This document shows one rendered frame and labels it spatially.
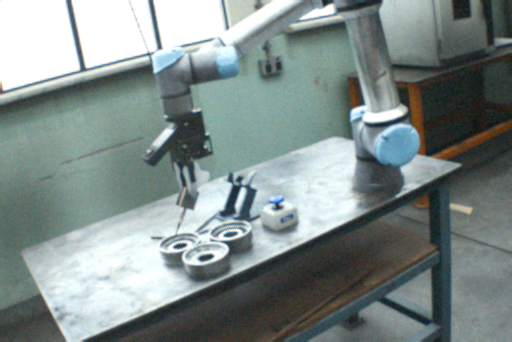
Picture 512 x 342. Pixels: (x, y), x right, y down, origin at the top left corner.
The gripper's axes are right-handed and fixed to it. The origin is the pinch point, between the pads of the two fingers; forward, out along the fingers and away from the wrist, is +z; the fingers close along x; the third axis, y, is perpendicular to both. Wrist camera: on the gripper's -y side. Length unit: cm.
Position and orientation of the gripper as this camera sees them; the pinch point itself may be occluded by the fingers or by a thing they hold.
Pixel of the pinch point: (188, 194)
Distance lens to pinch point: 135.0
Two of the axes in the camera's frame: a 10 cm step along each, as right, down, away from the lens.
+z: 1.6, 9.3, 3.2
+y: 8.0, -3.1, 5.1
